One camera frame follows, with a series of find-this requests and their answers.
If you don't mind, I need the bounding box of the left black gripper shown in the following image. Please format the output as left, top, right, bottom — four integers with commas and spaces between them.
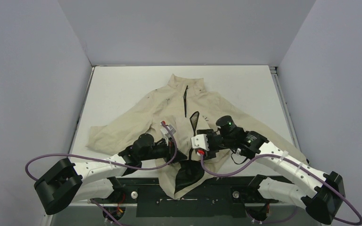
140, 137, 187, 165

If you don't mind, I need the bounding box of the beige zip jacket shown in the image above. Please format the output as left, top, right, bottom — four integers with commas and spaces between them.
86, 75, 307, 199

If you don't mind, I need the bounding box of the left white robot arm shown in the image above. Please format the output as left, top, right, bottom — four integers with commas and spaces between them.
34, 134, 186, 215

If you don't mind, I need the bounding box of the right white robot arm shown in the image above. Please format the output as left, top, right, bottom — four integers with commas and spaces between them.
191, 115, 346, 225

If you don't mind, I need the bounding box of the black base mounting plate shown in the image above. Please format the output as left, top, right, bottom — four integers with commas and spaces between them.
95, 177, 275, 218

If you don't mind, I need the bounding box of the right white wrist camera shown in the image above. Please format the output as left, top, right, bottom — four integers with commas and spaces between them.
191, 134, 209, 156

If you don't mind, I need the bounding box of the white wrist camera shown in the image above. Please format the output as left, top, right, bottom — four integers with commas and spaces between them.
160, 121, 176, 144
191, 134, 209, 156

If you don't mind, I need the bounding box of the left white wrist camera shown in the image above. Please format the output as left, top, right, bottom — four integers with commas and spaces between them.
160, 121, 176, 144

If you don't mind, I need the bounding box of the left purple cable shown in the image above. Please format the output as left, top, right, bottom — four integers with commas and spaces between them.
25, 121, 179, 226

